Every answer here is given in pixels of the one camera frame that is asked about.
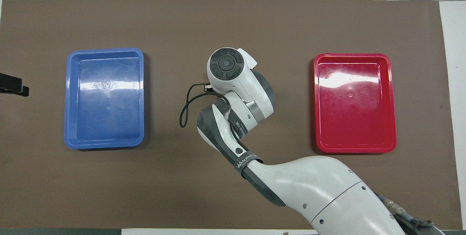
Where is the brown table mat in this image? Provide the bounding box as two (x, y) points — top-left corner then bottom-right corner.
(0, 0), (463, 230)

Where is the grey arm cable harness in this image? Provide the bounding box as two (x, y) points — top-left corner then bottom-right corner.
(377, 194), (435, 235)

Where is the blue plastic tray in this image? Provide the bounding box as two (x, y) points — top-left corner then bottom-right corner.
(64, 48), (145, 150)

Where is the red plastic tray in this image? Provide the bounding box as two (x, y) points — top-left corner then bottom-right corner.
(314, 53), (397, 154)

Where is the black velcro strap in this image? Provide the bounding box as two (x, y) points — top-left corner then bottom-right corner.
(226, 111), (249, 136)
(233, 151), (263, 172)

